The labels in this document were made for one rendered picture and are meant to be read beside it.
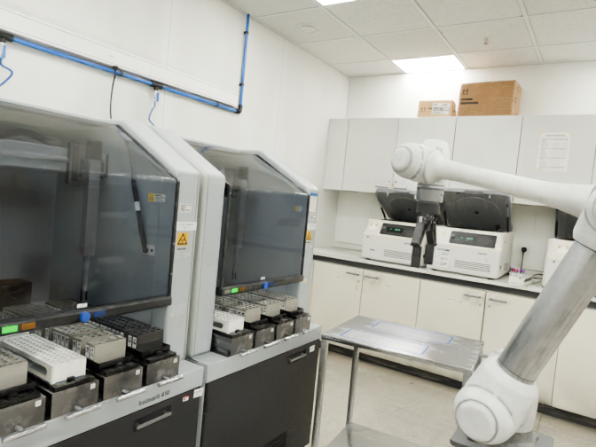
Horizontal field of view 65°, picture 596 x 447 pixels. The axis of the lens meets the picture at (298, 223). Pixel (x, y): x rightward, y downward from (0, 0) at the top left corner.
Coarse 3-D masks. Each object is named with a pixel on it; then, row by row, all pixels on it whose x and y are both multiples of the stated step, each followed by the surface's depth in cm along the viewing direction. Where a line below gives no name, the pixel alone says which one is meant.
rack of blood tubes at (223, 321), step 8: (216, 312) 196; (224, 312) 197; (216, 320) 187; (224, 320) 185; (232, 320) 186; (240, 320) 190; (216, 328) 187; (224, 328) 185; (232, 328) 186; (240, 328) 191
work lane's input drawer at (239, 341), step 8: (216, 336) 185; (224, 336) 184; (232, 336) 182; (240, 336) 185; (248, 336) 190; (216, 344) 185; (224, 344) 183; (232, 344) 181; (240, 344) 186; (248, 344) 190; (232, 352) 182; (240, 352) 186; (248, 352) 184
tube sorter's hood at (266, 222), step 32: (224, 160) 210; (256, 160) 239; (256, 192) 196; (288, 192) 216; (256, 224) 198; (288, 224) 219; (224, 256) 183; (256, 256) 201; (288, 256) 222; (224, 288) 184; (256, 288) 201
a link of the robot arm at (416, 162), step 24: (408, 144) 138; (408, 168) 135; (432, 168) 136; (456, 168) 133; (480, 168) 134; (504, 192) 134; (528, 192) 132; (552, 192) 129; (576, 192) 125; (576, 216) 127
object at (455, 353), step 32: (352, 320) 222; (320, 352) 195; (384, 352) 182; (416, 352) 182; (448, 352) 185; (480, 352) 192; (320, 384) 195; (352, 384) 233; (320, 416) 197; (352, 416) 235
